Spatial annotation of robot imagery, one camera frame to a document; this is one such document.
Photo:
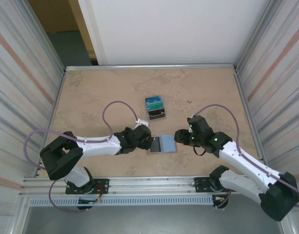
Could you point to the teal card stack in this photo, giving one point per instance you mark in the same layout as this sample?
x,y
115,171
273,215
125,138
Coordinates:
x,y
155,106

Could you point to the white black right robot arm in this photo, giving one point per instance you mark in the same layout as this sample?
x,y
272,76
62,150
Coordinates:
x,y
246,161

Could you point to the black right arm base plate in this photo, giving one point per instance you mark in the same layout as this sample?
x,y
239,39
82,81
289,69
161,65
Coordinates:
x,y
200,185

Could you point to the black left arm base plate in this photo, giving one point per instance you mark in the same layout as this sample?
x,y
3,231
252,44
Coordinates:
x,y
103,186

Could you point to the clear acrylic card stand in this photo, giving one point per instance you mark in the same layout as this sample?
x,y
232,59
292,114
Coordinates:
x,y
156,114

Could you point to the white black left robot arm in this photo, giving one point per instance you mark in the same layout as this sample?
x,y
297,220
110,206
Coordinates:
x,y
98,147

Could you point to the light blue plastic card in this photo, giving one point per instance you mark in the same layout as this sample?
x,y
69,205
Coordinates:
x,y
168,143

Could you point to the dark grey plastic card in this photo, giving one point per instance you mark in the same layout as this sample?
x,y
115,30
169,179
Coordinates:
x,y
155,145

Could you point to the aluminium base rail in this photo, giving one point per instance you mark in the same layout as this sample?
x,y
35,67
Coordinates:
x,y
151,185

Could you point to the aluminium frame post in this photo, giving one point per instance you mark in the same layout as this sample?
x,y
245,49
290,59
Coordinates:
x,y
45,36
256,36

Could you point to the dark blue card stack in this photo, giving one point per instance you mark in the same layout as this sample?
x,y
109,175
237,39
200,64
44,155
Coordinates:
x,y
153,100

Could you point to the aluminium table edge rail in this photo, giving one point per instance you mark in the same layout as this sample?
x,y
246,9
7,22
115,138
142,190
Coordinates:
x,y
251,122
151,66
51,122

